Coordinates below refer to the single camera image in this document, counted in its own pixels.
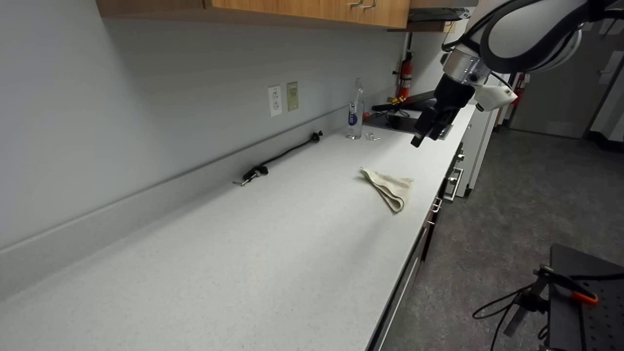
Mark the black floor cable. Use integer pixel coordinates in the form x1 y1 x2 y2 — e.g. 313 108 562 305
471 280 552 351

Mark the wooden wall cabinet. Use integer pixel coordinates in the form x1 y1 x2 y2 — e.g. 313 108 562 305
96 0 414 32

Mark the clear plastic water bottle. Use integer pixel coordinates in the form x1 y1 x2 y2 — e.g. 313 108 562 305
346 81 367 141

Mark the white electrical outlet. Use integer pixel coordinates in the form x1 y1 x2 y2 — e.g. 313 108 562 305
266 85 285 120

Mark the grey door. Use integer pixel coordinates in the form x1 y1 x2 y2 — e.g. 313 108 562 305
513 26 624 141

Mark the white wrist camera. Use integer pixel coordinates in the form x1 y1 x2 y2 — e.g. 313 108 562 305
472 81 521 114

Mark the red wall-mounted device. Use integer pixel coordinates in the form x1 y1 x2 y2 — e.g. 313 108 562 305
511 73 531 110

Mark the black perforated table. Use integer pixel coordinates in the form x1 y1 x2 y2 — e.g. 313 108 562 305
547 243 624 351

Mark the stained white cloth towel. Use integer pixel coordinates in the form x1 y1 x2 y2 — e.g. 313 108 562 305
355 167 416 217

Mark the beige wall switch plate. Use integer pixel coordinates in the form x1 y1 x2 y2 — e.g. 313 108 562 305
285 81 301 114

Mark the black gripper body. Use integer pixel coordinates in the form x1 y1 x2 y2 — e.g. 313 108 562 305
422 73 478 133

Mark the base cabinet with drawers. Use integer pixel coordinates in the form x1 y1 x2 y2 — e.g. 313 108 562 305
365 106 504 351

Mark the dark metal wall shelf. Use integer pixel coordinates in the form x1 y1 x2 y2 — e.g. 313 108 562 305
408 0 480 34

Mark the red fire extinguisher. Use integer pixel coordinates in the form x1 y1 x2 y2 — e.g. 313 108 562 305
394 52 416 104

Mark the orange-handled clamp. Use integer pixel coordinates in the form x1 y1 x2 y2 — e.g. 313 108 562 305
533 264 603 311

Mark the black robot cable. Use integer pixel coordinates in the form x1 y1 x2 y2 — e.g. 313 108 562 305
443 0 591 75

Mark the black power cord with plug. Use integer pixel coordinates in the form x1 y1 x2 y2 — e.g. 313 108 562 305
240 131 326 188

